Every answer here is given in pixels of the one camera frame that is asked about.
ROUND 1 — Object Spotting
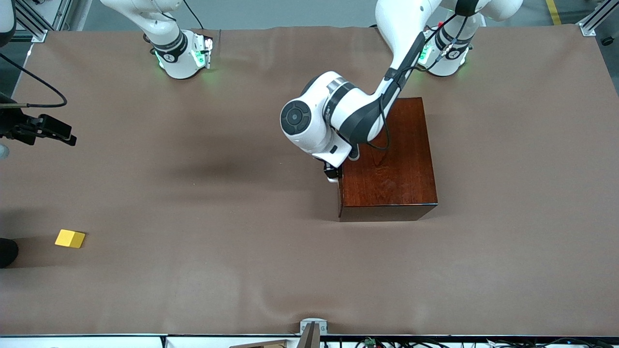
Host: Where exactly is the white frame rail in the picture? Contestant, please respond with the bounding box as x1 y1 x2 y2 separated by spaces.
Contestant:
0 333 619 348

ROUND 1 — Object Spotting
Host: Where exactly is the aluminium frame profile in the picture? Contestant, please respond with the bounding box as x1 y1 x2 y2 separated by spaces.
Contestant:
10 0 73 44
575 0 619 37

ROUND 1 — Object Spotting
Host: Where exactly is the light wooden board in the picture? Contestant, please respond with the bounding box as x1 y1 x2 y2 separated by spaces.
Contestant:
230 339 290 348

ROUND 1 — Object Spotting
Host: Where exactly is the dark red wooden cabinet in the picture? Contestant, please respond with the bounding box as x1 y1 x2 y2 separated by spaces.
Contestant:
337 97 439 223

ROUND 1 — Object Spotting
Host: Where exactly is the black round knob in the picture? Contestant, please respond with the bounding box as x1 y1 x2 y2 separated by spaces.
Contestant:
0 238 19 269

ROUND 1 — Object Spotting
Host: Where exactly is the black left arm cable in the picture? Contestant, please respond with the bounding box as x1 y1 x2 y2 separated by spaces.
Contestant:
366 14 465 150

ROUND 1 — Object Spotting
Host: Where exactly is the yellow block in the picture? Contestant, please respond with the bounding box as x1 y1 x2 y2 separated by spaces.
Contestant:
55 229 86 249

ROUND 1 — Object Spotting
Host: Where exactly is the thin black cable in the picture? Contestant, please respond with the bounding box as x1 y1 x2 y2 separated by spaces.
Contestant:
183 0 205 30

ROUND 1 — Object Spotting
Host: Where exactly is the table cover cloth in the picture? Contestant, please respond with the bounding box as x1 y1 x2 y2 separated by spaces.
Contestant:
0 25 619 337

